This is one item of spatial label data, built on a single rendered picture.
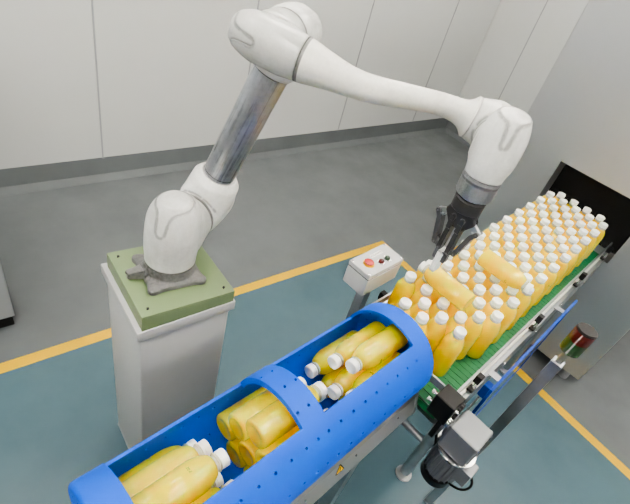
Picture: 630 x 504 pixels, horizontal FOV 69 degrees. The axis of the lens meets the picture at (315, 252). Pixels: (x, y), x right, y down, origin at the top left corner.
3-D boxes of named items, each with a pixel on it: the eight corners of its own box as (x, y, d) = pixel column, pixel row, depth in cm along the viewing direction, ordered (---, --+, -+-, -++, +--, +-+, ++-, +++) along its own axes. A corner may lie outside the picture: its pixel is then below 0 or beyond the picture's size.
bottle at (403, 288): (404, 319, 175) (422, 284, 164) (388, 320, 173) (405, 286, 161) (396, 305, 180) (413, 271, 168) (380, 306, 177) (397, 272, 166)
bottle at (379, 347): (385, 336, 137) (343, 364, 125) (391, 318, 133) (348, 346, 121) (404, 350, 133) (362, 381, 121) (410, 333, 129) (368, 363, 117)
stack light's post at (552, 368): (422, 500, 217) (550, 360, 148) (427, 495, 219) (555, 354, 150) (429, 507, 215) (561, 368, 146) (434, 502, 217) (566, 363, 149)
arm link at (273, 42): (304, 33, 94) (322, 24, 105) (226, -4, 95) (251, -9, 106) (285, 93, 102) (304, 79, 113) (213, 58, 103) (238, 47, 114)
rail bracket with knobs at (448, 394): (419, 407, 147) (431, 389, 140) (431, 396, 151) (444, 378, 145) (443, 431, 142) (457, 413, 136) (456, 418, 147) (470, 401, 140)
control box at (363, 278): (342, 279, 169) (349, 259, 163) (376, 262, 182) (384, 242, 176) (361, 296, 165) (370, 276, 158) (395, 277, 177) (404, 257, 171)
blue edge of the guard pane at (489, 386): (424, 451, 186) (479, 380, 154) (512, 360, 236) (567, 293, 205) (434, 461, 183) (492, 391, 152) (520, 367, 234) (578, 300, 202)
